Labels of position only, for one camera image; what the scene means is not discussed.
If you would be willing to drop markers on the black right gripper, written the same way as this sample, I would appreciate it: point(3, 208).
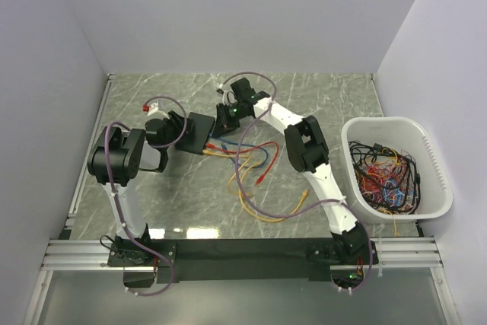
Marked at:
point(222, 125)

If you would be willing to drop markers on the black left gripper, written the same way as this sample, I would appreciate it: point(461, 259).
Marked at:
point(179, 123)

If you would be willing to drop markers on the black network switch box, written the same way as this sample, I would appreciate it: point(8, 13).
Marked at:
point(197, 133)

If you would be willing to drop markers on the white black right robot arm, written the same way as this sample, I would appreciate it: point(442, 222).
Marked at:
point(308, 153)

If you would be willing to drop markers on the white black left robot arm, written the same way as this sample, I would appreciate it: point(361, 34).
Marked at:
point(115, 160)

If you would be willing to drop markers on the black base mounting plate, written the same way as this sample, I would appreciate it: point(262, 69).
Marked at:
point(238, 259)

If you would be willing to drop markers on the white plastic basket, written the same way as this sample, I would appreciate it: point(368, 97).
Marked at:
point(393, 173)

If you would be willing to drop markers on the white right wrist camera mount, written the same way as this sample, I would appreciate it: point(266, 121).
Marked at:
point(227, 97)

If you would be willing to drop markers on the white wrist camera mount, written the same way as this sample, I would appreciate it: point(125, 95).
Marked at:
point(154, 110)
point(227, 97)

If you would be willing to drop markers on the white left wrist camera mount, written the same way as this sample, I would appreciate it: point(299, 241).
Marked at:
point(154, 110)

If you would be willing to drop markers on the aluminium front frame rail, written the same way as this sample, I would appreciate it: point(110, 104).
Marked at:
point(393, 253)

